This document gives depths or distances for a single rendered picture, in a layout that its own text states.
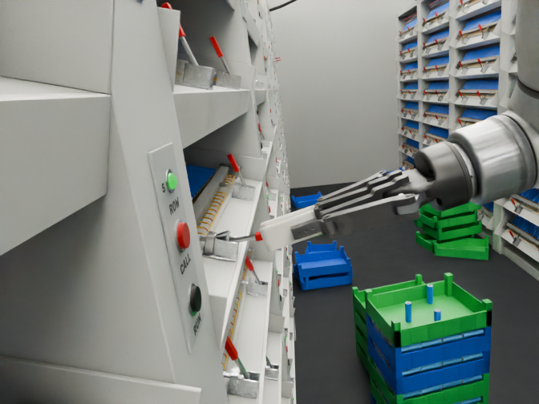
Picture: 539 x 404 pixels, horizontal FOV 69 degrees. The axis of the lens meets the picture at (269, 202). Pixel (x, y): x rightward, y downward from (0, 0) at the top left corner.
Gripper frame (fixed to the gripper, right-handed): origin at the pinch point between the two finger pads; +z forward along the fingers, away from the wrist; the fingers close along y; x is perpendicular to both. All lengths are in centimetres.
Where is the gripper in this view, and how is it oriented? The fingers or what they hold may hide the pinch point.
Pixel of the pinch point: (291, 228)
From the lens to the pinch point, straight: 47.3
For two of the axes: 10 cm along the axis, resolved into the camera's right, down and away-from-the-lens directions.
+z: -9.3, 3.3, 1.3
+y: 0.4, -2.8, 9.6
